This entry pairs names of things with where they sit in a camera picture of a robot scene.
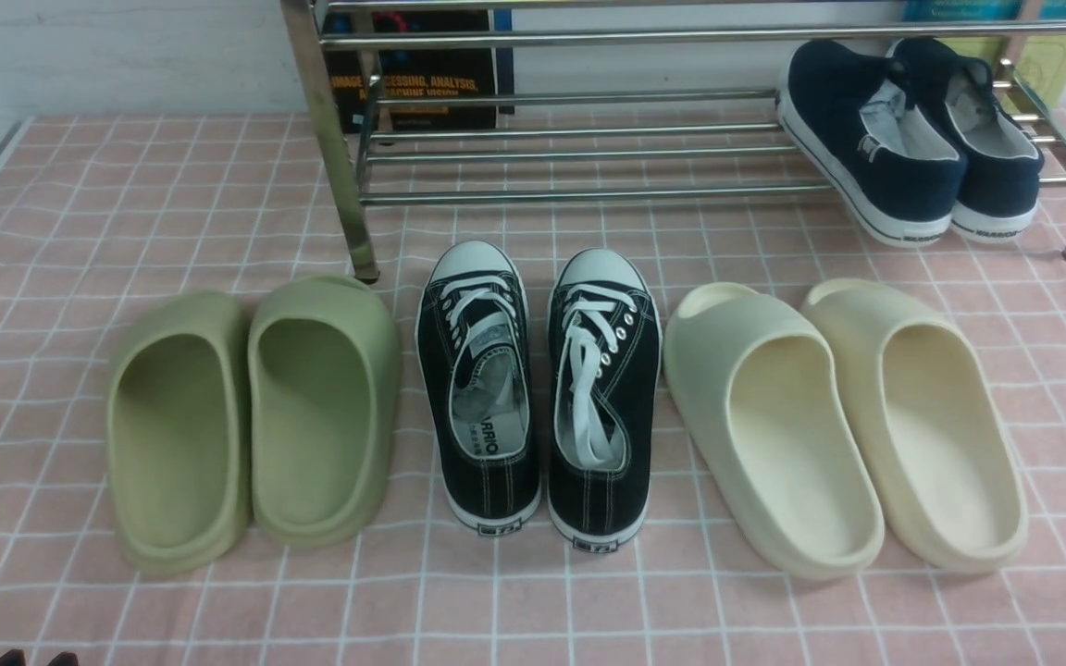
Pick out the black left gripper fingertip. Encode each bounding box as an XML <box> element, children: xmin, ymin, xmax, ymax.
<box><xmin>0</xmin><ymin>650</ymin><xmax>27</xmax><ymax>666</ymax></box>
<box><xmin>47</xmin><ymin>652</ymin><xmax>78</xmax><ymax>666</ymax></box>

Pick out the navy slip-on shoe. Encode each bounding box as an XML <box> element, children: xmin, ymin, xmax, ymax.
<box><xmin>887</xmin><ymin>37</ymin><xmax>1045</xmax><ymax>243</ymax></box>
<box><xmin>775</xmin><ymin>40</ymin><xmax>966</xmax><ymax>249</ymax></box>

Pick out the steel shoe rack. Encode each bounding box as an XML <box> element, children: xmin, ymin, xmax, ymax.
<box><xmin>279</xmin><ymin>0</ymin><xmax>1066</xmax><ymax>285</ymax></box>

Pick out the left green foam slipper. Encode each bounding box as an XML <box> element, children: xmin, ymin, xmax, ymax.
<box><xmin>104</xmin><ymin>291</ymin><xmax>251</xmax><ymax>576</ymax></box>

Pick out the green foam slipper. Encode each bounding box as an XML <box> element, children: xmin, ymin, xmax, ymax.
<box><xmin>104</xmin><ymin>291</ymin><xmax>251</xmax><ymax>576</ymax></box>
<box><xmin>248</xmin><ymin>275</ymin><xmax>402</xmax><ymax>548</ymax></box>

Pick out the right green foam slipper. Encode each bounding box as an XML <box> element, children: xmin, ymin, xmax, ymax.
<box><xmin>248</xmin><ymin>275</ymin><xmax>402</xmax><ymax>548</ymax></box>

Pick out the pink checkered tablecloth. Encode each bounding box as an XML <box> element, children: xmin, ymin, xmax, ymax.
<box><xmin>0</xmin><ymin>115</ymin><xmax>1066</xmax><ymax>665</ymax></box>

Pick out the left black canvas sneaker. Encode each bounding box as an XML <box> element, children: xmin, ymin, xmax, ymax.
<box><xmin>415</xmin><ymin>240</ymin><xmax>542</xmax><ymax>538</ymax></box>

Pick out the black canvas sneaker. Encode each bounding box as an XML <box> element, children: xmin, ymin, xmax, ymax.
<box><xmin>547</xmin><ymin>248</ymin><xmax>663</xmax><ymax>555</ymax></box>
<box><xmin>415</xmin><ymin>240</ymin><xmax>542</xmax><ymax>538</ymax></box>

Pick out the right black canvas sneaker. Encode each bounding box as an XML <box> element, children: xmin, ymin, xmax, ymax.
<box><xmin>547</xmin><ymin>248</ymin><xmax>663</xmax><ymax>555</ymax></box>

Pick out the black image processing book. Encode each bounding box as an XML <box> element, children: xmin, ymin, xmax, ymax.
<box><xmin>325</xmin><ymin>11</ymin><xmax>514</xmax><ymax>135</ymax></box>

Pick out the left cream foam slipper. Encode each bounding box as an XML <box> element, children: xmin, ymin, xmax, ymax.
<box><xmin>663</xmin><ymin>282</ymin><xmax>885</xmax><ymax>579</ymax></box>

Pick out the cream foam slipper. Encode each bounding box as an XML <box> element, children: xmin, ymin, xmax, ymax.
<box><xmin>663</xmin><ymin>282</ymin><xmax>885</xmax><ymax>579</ymax></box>
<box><xmin>800</xmin><ymin>278</ymin><xmax>1029</xmax><ymax>574</ymax></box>

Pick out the right cream foam slipper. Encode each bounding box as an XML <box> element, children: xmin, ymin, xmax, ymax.
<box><xmin>800</xmin><ymin>278</ymin><xmax>1029</xmax><ymax>574</ymax></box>

